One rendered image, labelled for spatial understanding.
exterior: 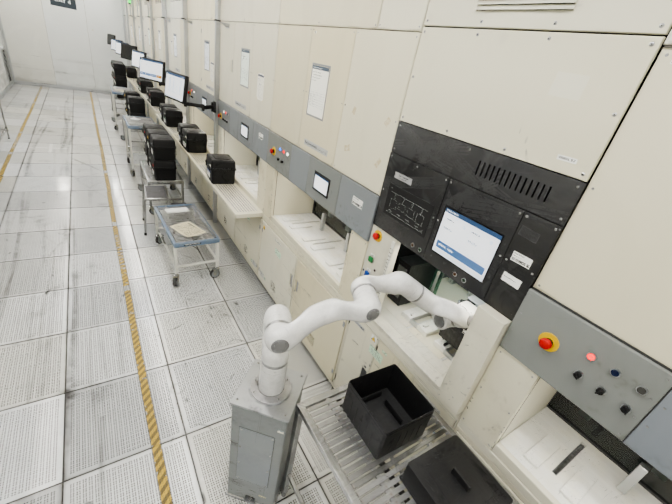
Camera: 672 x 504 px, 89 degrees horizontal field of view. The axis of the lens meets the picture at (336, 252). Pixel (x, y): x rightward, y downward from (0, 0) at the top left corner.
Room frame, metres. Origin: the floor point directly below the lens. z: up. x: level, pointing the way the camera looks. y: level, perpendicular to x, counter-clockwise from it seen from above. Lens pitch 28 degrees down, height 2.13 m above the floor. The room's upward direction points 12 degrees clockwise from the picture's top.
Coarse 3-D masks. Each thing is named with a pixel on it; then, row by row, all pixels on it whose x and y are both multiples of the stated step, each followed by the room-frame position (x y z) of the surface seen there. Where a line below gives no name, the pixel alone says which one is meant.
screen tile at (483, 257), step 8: (472, 232) 1.33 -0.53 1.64; (472, 240) 1.32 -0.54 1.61; (480, 240) 1.29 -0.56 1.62; (488, 240) 1.27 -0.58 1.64; (464, 248) 1.33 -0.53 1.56; (472, 248) 1.31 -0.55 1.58; (488, 248) 1.26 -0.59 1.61; (472, 256) 1.30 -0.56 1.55; (480, 256) 1.27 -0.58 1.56; (488, 256) 1.25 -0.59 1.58
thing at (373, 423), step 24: (360, 384) 1.13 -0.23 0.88; (384, 384) 1.23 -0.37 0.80; (408, 384) 1.16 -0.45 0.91; (360, 408) 0.99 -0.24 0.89; (384, 408) 1.11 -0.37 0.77; (408, 408) 1.12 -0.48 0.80; (432, 408) 1.03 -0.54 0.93; (360, 432) 0.96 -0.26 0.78; (384, 432) 0.87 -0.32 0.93; (408, 432) 0.95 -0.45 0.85
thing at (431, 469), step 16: (432, 448) 0.90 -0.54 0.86; (448, 448) 0.91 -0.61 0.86; (464, 448) 0.93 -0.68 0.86; (416, 464) 0.82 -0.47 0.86; (432, 464) 0.83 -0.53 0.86; (448, 464) 0.84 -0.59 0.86; (464, 464) 0.86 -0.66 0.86; (480, 464) 0.87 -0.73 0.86; (416, 480) 0.77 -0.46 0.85; (432, 480) 0.77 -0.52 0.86; (448, 480) 0.78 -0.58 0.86; (464, 480) 0.77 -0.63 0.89; (480, 480) 0.81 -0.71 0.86; (496, 480) 0.82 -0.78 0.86; (416, 496) 0.75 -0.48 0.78; (432, 496) 0.71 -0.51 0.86; (448, 496) 0.72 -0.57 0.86; (464, 496) 0.74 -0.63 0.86; (480, 496) 0.75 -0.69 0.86; (496, 496) 0.76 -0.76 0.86
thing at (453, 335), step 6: (468, 300) 1.63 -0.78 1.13; (474, 300) 1.50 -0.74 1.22; (480, 300) 1.50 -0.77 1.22; (444, 330) 1.50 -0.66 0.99; (450, 330) 1.48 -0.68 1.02; (456, 330) 1.45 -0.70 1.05; (462, 330) 1.43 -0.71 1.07; (444, 336) 1.50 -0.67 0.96; (450, 336) 1.47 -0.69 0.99; (456, 336) 1.44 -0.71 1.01; (462, 336) 1.42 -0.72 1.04; (450, 342) 1.46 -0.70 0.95; (456, 342) 1.44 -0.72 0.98; (456, 348) 1.43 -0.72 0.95
